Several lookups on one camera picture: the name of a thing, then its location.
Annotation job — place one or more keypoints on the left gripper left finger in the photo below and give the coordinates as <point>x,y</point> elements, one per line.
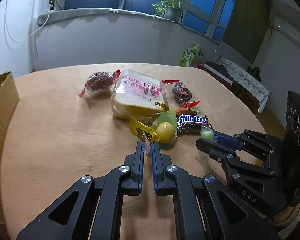
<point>92,207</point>

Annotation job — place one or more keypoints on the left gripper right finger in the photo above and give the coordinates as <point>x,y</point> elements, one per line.
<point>204,208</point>

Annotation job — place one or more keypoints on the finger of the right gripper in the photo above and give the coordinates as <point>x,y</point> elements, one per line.
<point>227,141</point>
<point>217,152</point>

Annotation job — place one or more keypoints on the small green candy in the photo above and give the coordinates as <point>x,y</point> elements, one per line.
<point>206,132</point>

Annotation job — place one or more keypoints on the Snickers bar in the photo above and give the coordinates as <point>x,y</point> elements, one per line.
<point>192,124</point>

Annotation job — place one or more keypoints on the orange snack packet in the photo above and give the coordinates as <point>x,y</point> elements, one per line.
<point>186,111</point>

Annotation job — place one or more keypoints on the yellow ball candy green wrap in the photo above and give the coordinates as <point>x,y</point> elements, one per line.
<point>165,125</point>

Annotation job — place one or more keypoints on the red date pack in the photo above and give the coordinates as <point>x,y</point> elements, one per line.
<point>181,93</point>
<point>99,82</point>

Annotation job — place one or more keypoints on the pink snack sachet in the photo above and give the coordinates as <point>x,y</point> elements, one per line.
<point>146,146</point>

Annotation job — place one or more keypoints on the yellow candy wrapper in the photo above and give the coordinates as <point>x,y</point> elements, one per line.
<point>141,130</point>

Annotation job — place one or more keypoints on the packaged sliced bread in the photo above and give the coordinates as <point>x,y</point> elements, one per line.
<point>138,96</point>

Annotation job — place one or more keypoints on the operator right hand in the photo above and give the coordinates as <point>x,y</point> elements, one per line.
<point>285,217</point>

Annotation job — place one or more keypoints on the lace covered side table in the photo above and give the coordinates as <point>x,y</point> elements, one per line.
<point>246,80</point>

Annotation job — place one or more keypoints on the red box on floor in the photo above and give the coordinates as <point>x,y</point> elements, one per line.
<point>218,71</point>

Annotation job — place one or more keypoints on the green white bag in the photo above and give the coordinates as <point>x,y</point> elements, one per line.
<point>188,55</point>

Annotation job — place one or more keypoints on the potted spider plant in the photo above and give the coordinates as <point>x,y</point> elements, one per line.
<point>170,9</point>

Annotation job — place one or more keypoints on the white refrigerator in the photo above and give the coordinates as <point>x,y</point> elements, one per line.
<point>18,35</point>

